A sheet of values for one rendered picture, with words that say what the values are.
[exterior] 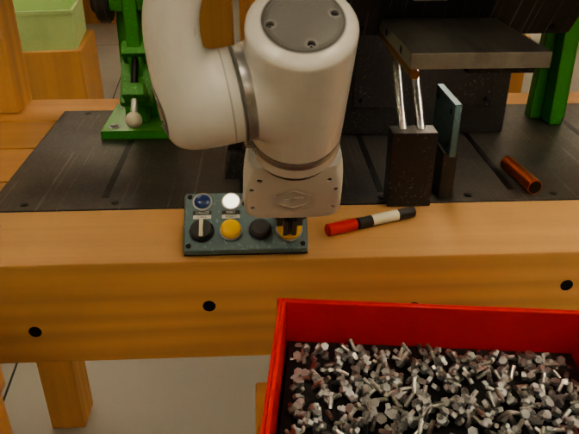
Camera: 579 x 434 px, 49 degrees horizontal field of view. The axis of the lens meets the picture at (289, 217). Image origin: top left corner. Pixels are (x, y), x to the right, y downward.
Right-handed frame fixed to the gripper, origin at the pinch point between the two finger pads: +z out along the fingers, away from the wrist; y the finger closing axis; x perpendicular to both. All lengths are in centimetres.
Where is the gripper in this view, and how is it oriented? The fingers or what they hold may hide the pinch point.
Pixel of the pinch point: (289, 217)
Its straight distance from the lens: 73.4
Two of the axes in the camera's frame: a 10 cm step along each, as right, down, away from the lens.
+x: -0.4, -8.9, 4.5
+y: 10.0, -0.2, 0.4
